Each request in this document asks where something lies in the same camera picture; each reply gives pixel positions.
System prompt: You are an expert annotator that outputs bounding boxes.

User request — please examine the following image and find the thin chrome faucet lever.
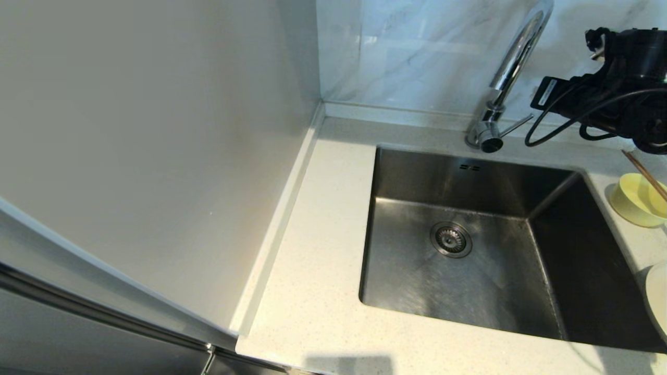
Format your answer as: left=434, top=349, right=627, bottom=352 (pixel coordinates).
left=499, top=115, right=535, bottom=139

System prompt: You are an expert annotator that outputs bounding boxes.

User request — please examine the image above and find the brown wooden chopstick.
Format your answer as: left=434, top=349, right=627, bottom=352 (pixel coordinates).
left=621, top=150, right=667, bottom=204

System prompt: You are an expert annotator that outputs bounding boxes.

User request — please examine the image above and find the white round plate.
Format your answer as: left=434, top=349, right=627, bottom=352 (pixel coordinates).
left=645, top=260, right=667, bottom=342

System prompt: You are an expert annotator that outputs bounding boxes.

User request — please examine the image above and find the stainless steel sink basin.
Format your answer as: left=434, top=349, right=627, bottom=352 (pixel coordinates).
left=359, top=146, right=667, bottom=354

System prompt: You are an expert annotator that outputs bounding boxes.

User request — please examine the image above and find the chrome gooseneck faucet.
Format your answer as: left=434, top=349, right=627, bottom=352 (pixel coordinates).
left=465, top=0, right=554, bottom=154

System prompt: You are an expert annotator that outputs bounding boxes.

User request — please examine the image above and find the yellow plastic bowl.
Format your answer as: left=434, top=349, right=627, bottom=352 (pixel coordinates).
left=610, top=173, right=667, bottom=228

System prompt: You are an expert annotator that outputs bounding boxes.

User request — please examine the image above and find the round metal drain strainer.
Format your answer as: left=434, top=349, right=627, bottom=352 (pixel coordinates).
left=430, top=221, right=473, bottom=259

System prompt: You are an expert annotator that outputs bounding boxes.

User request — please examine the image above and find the dark metal cabinet trim bar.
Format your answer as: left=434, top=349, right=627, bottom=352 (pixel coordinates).
left=0, top=255, right=290, bottom=373

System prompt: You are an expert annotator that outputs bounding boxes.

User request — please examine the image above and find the tall grey cabinet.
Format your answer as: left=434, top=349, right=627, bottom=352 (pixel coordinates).
left=0, top=0, right=324, bottom=375

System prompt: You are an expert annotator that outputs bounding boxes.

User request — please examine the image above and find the black wrist camera with label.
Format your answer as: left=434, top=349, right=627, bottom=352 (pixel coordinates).
left=530, top=76, right=563, bottom=111

